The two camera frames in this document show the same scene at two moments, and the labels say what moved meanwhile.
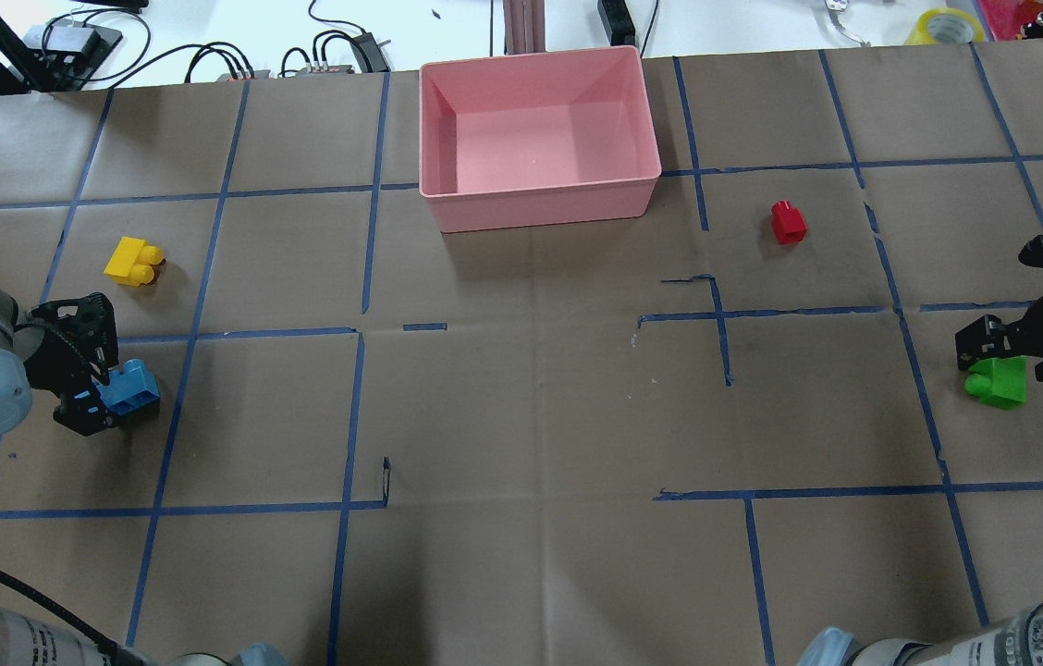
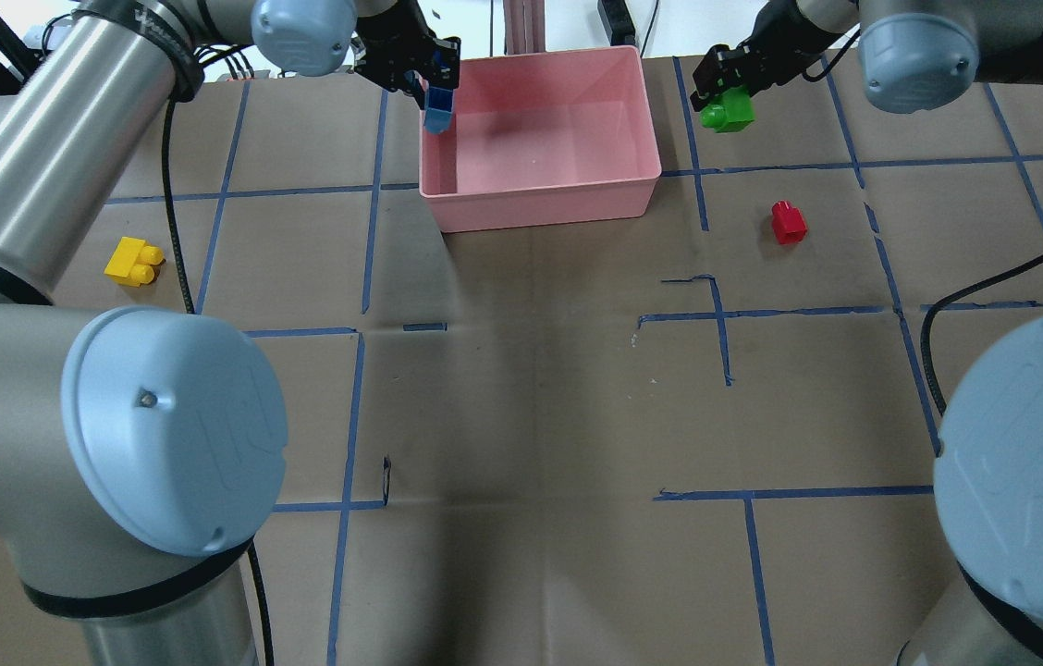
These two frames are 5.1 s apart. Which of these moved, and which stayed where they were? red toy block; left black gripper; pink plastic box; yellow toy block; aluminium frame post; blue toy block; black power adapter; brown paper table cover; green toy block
Moved: left black gripper; blue toy block; green toy block
Stayed: pink plastic box; black power adapter; red toy block; brown paper table cover; aluminium frame post; yellow toy block
